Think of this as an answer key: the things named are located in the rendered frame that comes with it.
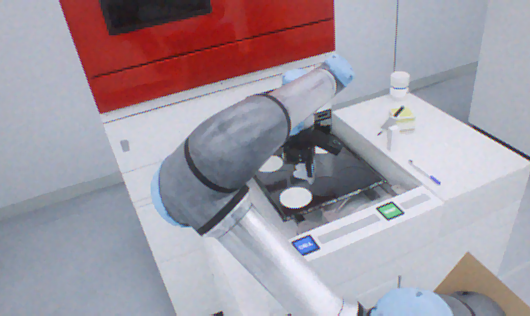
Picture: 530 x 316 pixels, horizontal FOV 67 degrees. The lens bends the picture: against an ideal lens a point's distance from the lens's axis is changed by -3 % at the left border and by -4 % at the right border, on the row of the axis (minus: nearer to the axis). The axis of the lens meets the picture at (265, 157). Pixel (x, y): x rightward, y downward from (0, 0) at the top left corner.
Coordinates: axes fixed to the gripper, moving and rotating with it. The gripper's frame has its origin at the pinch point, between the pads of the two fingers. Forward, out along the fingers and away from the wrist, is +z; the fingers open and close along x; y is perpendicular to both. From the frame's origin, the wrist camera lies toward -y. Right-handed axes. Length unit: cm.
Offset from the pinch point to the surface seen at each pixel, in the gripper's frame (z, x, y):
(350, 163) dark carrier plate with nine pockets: 8.2, -19.5, -9.8
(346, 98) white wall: 94, -221, 8
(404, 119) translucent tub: -3.5, -29.6, -27.5
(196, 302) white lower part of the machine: 75, 0, 58
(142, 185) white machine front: 6, 0, 61
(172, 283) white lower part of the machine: 58, 3, 63
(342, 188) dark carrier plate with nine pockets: 7.7, -5.6, -8.2
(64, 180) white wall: 81, -84, 194
